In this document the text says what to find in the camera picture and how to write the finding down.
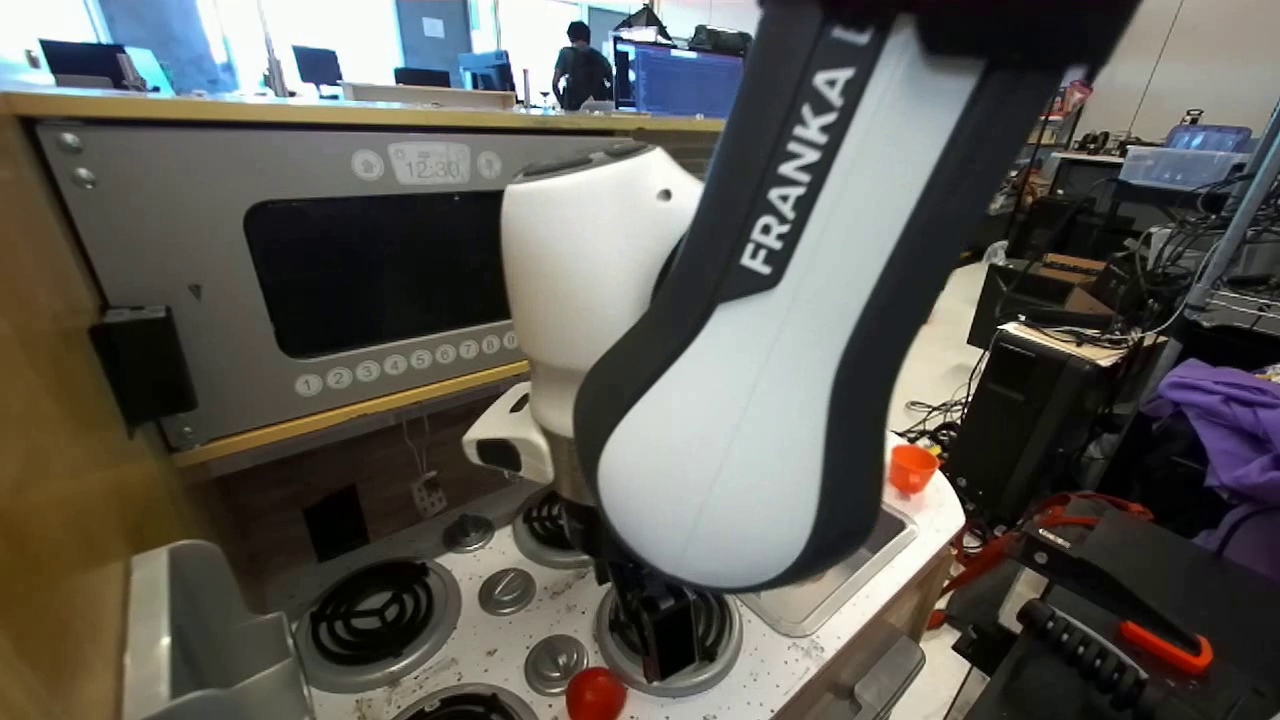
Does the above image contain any wooden toy kitchen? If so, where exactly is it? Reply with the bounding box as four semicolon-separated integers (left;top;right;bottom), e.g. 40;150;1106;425
0;85;972;720

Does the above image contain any blue partition screen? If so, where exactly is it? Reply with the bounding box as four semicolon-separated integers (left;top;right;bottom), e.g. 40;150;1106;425
626;39;748;123

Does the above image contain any grey toy microwave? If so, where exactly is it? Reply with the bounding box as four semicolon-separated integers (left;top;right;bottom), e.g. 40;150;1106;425
27;118;673;457

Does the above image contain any small black box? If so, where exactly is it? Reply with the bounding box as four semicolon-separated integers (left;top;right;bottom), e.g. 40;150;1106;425
89;303;201;431

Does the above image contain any black clamp orange handle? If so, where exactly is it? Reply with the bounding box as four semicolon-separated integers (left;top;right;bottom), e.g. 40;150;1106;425
1016;597;1220;688

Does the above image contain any blue equipment box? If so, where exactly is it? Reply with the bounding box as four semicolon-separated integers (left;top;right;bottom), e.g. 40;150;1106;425
1114;122;1263;193

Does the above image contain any person in dark clothes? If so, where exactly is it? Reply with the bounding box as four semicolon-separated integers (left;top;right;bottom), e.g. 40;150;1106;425
546;17;621;118

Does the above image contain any orange cup with handle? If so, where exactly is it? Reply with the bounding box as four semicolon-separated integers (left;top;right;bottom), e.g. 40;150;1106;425
884;442;943;506

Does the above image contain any black stove burner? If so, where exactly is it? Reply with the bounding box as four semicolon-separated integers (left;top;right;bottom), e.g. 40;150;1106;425
292;558;462;695
506;483;605;571
390;681;544;720
591;579;748;702

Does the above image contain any black computer case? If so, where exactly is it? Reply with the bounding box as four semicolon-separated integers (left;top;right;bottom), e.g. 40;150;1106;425
948;317;1139;532

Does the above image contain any grey metal stand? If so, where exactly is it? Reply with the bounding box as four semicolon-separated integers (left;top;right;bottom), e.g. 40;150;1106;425
1179;106;1280;320

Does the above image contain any purple cloth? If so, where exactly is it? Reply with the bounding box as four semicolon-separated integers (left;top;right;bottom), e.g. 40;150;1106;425
1149;355;1280;551

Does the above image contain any red cable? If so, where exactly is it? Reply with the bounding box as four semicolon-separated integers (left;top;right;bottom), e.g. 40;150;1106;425
948;489;1160;634

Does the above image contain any grey plastic holder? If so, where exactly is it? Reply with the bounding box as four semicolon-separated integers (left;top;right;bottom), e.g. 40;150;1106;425
124;538;316;720

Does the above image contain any silver toy sink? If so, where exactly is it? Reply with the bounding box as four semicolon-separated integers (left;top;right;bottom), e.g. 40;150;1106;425
734;496;924;641

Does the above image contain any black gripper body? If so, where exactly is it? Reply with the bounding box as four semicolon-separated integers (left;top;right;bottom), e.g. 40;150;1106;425
582;502;700;612

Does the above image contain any dark computer monitor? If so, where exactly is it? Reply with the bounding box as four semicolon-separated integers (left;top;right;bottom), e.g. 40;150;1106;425
36;36;133;93
455;47;519;96
289;44;347;93

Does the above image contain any silver stove knob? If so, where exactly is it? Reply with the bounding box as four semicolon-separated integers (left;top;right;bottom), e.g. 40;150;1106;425
476;563;540;621
519;634;586;702
439;512;501;558

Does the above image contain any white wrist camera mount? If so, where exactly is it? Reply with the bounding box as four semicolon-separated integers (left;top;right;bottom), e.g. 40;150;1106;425
459;381;558;489

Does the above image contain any black square wall plate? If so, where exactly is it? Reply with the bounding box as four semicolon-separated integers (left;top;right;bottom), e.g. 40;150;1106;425
301;482;376;563

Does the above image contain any small orange toy object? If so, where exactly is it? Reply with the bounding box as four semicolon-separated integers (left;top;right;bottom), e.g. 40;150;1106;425
563;666;630;720

